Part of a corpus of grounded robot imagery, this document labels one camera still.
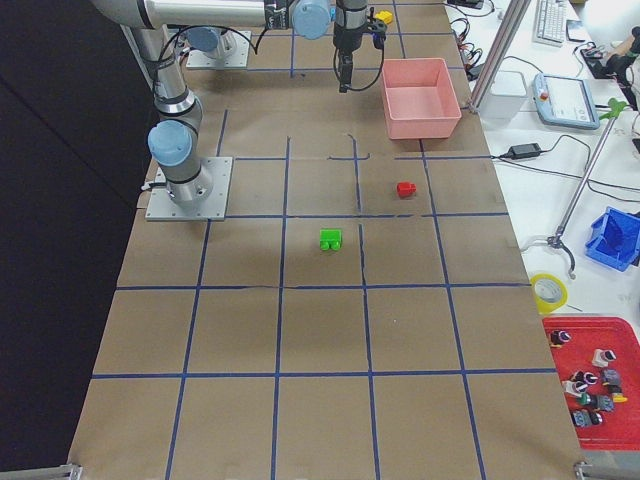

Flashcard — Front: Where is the black power adapter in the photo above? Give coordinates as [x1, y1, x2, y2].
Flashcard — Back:
[506, 143, 543, 160]

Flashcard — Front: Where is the red toy block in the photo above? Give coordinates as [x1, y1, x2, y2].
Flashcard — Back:
[396, 181, 417, 198]

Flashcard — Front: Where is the metal reacher grabber tool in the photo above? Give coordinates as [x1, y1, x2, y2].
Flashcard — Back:
[520, 98, 629, 280]

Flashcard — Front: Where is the red tray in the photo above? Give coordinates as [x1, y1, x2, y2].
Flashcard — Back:
[543, 316, 639, 450]

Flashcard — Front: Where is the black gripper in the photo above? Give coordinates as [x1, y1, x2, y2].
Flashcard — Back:
[333, 0, 387, 93]

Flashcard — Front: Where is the pink plastic box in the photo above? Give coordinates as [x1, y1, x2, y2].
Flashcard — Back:
[382, 58, 461, 140]

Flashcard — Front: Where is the blue plastic bin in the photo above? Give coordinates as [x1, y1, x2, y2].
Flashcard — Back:
[585, 207, 639, 272]

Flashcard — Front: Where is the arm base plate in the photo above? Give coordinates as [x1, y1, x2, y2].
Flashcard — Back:
[145, 157, 233, 221]
[185, 27, 251, 70]

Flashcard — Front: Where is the robot teach pendant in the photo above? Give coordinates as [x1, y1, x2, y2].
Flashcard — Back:
[532, 73, 600, 130]

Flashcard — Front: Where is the white plastic container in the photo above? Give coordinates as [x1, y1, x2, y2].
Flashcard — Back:
[480, 70, 527, 120]

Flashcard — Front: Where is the yellow toy block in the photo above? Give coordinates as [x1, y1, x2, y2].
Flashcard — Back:
[374, 10, 394, 25]

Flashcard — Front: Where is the white keyboard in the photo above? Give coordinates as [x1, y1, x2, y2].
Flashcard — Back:
[532, 0, 568, 47]

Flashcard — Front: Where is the green toy block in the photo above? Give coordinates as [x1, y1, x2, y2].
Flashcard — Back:
[319, 228, 343, 251]

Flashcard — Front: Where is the aluminium frame post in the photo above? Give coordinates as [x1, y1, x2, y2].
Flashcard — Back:
[467, 0, 530, 113]

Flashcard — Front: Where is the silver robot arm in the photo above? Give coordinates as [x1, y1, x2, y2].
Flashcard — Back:
[93, 1, 332, 204]
[180, 1, 393, 93]

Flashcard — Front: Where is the yellow tape roll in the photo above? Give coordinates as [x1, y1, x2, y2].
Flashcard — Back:
[531, 273, 568, 315]

